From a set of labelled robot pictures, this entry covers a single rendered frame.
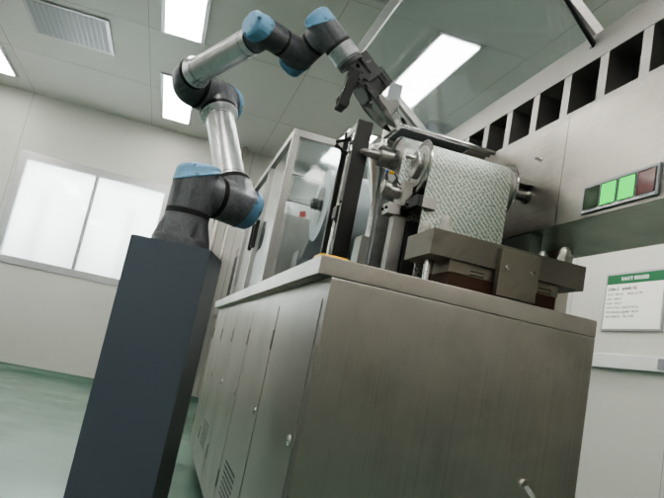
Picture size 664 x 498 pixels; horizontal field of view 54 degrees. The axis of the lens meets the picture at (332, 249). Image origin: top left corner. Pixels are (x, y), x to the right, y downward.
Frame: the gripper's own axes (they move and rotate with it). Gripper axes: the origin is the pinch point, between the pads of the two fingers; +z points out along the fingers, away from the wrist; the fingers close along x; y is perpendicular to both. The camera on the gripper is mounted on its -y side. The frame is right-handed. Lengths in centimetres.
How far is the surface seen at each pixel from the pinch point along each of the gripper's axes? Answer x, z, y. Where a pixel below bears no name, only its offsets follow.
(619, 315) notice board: 259, 203, 181
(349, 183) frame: 28.6, 5.8, -8.1
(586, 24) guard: -16, 10, 56
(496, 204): -4.2, 33.7, 10.4
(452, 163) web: -4.3, 17.9, 6.8
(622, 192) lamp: -39, 43, 18
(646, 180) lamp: -46, 43, 19
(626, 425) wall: 237, 254, 124
